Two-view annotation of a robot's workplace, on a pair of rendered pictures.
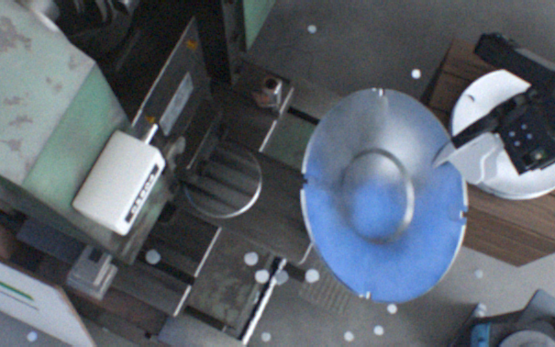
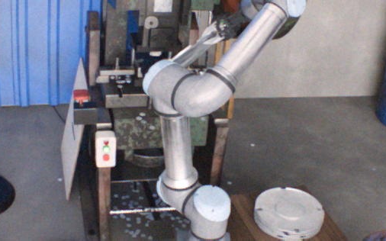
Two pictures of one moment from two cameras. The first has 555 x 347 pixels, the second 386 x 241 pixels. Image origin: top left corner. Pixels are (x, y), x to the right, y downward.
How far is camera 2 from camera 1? 1.73 m
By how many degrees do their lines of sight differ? 52
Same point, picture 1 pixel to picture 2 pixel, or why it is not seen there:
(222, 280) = (127, 111)
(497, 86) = (299, 196)
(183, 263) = (124, 91)
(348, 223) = not seen: hidden behind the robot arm
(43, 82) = not seen: outside the picture
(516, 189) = (265, 220)
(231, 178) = not seen: hidden behind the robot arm
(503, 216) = (251, 231)
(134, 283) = (107, 85)
